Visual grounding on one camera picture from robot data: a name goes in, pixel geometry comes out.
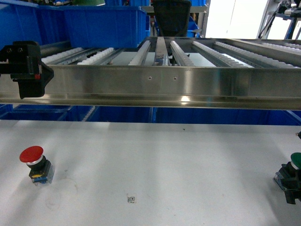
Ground large blue bin far left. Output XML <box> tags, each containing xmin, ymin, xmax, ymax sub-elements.
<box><xmin>0</xmin><ymin>0</ymin><xmax>69</xmax><ymax>48</ymax></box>

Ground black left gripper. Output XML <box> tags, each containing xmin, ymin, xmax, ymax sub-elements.
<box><xmin>0</xmin><ymin>41</ymin><xmax>54</xmax><ymax>99</ymax></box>

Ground green mushroom push button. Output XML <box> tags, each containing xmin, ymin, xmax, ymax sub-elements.
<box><xmin>274</xmin><ymin>153</ymin><xmax>301</xmax><ymax>191</ymax></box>

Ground small QR code sticker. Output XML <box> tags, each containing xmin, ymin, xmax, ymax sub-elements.
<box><xmin>127</xmin><ymin>193</ymin><xmax>137</xmax><ymax>203</ymax></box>

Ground blue bin under shelf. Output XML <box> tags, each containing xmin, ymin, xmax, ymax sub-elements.
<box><xmin>0</xmin><ymin>105</ymin><xmax>71</xmax><ymax>121</ymax></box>

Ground stainless steel roller shelf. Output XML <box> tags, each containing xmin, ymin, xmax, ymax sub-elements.
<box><xmin>0</xmin><ymin>37</ymin><xmax>301</xmax><ymax>110</ymax></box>

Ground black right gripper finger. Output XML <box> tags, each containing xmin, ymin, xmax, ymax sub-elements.
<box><xmin>281</xmin><ymin>179</ymin><xmax>301</xmax><ymax>204</ymax></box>

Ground blue bin on shelf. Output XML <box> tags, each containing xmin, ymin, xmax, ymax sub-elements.
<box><xmin>63</xmin><ymin>6</ymin><xmax>147</xmax><ymax>48</ymax></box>

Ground red mushroom push button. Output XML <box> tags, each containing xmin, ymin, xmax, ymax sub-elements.
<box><xmin>19</xmin><ymin>145</ymin><xmax>55</xmax><ymax>186</ymax></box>

